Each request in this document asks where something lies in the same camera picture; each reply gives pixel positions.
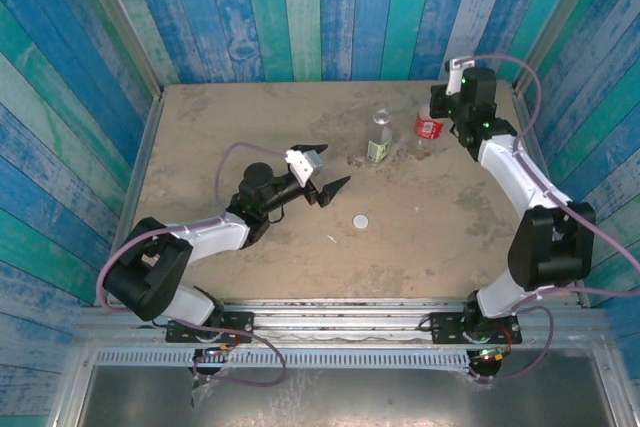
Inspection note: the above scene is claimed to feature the aluminium mounting rail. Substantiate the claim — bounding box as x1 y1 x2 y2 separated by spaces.
74 298 609 349

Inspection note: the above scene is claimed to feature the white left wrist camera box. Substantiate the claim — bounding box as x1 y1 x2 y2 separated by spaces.
284 147 324 186

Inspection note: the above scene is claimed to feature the clear plastic wrap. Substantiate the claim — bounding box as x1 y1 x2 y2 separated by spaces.
189 371 222 409

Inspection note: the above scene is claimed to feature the clear bottle with red label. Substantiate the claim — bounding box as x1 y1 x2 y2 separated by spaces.
413 109 447 149

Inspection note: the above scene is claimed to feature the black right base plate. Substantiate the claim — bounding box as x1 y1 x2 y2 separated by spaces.
429 311 523 346

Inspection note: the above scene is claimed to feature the aluminium frame post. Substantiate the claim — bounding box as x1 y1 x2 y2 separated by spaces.
513 0 614 96
69 0 165 98

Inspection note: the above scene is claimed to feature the grey slotted cable duct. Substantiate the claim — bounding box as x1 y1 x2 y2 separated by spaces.
93 348 472 372

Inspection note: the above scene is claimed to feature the grey metal sheet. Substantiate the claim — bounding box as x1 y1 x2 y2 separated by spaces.
74 364 617 427

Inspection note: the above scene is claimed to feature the clear bottle with green label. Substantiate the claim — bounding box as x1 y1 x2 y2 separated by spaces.
366 108 394 165

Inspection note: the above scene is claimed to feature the aluminium table side rail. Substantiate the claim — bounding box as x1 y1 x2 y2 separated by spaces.
93 95 165 306
511 90 592 308

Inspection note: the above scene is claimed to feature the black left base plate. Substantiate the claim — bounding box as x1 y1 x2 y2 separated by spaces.
165 311 255 345

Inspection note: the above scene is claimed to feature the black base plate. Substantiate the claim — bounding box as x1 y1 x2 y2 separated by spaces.
165 311 255 345
429 311 523 346

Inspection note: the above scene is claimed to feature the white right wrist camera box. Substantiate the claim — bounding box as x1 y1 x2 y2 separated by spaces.
443 57 476 98

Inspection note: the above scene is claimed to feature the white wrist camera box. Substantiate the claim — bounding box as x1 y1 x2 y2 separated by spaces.
443 57 476 98
284 147 324 186

